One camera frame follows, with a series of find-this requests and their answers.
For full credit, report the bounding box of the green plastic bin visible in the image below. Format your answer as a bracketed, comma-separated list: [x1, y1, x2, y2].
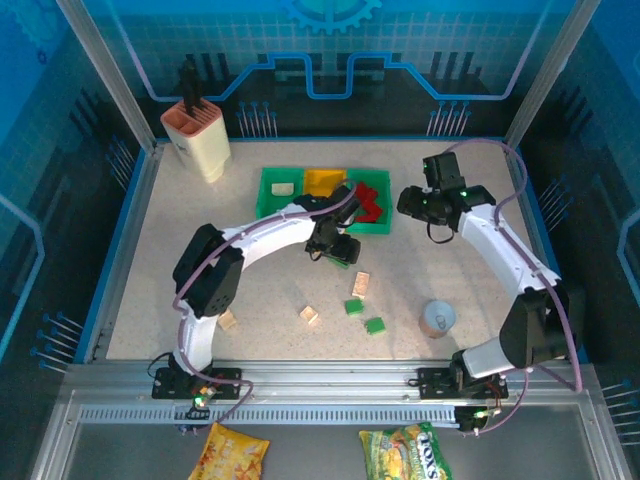
[255, 167, 307, 221]
[344, 168, 394, 236]

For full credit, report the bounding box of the yellow plastic bin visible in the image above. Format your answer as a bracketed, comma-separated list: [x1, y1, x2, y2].
[302, 168, 349, 201]

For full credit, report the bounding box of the metal tin can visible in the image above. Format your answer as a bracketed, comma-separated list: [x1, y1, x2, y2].
[418, 298, 457, 340]

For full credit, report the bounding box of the cream knife block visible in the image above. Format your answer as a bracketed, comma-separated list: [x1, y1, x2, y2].
[160, 99, 232, 184]

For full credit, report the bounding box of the green candy bag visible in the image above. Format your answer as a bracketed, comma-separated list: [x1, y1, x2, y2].
[358, 422, 454, 480]

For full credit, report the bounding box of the yellow snack bag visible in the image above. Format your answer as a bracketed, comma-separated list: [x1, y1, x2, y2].
[188, 423, 271, 480]

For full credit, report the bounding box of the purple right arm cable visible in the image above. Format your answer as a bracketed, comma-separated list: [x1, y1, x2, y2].
[447, 139, 585, 436]

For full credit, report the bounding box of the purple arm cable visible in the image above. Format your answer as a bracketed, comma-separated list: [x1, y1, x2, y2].
[447, 139, 585, 436]
[172, 183, 362, 436]

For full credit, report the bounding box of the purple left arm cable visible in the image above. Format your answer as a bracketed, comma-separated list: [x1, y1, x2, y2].
[172, 183, 362, 436]

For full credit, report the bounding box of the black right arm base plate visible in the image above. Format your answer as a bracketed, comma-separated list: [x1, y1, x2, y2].
[416, 367, 507, 400]

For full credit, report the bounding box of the slotted aluminium rail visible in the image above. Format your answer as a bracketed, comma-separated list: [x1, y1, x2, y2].
[78, 403, 460, 427]

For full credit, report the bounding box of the aluminium frame post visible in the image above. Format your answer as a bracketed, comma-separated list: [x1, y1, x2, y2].
[55, 0, 157, 152]
[503, 0, 599, 154]

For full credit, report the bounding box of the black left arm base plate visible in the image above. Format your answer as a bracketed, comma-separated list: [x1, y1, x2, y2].
[152, 367, 242, 400]

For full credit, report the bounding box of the black knife handle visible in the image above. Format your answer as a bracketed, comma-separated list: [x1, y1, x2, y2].
[179, 59, 204, 112]

